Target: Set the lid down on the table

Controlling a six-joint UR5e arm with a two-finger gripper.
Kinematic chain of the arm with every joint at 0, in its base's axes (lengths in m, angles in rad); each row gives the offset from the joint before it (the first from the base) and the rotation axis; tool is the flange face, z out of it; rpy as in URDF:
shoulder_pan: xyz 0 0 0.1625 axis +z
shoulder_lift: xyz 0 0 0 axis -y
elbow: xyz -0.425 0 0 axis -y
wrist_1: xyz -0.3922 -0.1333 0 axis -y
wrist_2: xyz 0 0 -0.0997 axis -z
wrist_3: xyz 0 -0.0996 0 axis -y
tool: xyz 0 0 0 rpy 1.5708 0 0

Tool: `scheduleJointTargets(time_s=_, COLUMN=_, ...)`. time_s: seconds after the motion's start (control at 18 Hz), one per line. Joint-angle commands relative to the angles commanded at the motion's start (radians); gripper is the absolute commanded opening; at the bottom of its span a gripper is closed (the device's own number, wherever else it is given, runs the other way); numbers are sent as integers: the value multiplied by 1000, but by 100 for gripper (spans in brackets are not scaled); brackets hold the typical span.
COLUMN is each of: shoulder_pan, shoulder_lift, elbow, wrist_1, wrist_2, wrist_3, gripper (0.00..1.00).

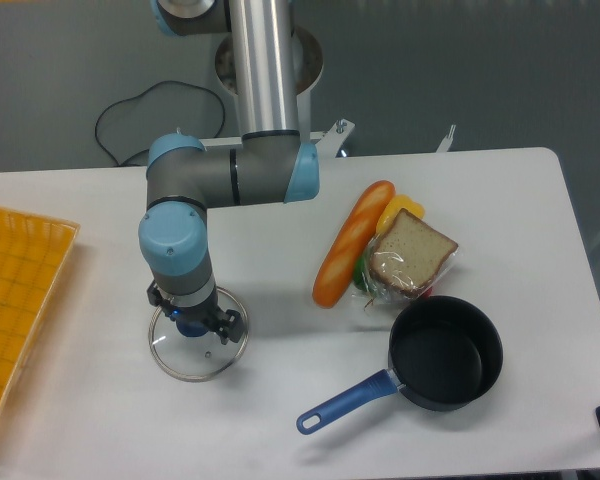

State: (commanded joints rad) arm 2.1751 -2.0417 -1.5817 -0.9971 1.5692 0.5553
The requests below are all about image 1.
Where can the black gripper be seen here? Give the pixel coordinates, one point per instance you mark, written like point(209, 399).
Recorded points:
point(199, 319)

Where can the glass lid blue knob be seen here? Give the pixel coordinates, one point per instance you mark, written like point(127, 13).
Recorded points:
point(201, 357)

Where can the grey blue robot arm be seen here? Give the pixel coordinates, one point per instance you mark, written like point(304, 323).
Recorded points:
point(272, 164)

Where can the green toy vegetable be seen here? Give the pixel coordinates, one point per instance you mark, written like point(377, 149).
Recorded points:
point(361, 277)

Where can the yellow plastic basket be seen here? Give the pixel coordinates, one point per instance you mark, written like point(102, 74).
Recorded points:
point(33, 251)

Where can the orange toy baguette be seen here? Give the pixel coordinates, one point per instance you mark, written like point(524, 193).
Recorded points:
point(336, 270)

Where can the wrapped bread slice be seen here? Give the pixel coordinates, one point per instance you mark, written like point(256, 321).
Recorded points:
point(406, 259)

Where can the yellow toy bell pepper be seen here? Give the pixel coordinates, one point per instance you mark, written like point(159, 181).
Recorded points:
point(396, 204)

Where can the red toy item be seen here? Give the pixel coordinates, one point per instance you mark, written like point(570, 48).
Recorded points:
point(426, 294)

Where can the dark saucepan blue handle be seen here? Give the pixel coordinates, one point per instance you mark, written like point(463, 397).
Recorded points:
point(443, 354)

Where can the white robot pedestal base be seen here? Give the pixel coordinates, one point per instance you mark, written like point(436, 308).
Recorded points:
point(368, 82)

